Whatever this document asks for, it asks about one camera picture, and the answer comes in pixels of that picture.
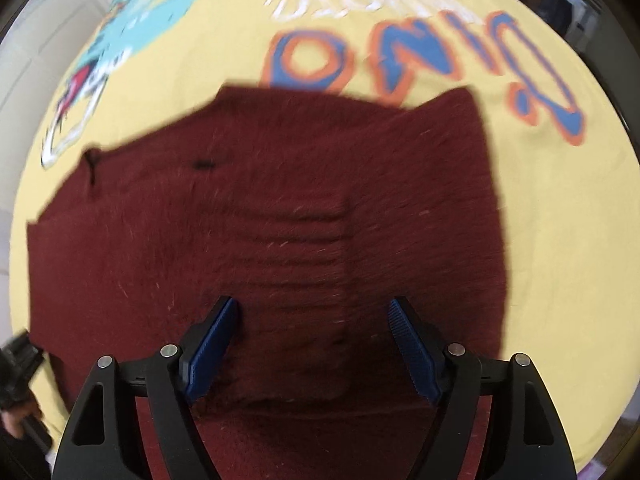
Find person's left hand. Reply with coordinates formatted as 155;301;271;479
1;396;42;440

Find dark red knit sweater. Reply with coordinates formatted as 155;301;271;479
27;87;506;479

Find yellow dinosaur bedspread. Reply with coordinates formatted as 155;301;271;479
10;0;639;466

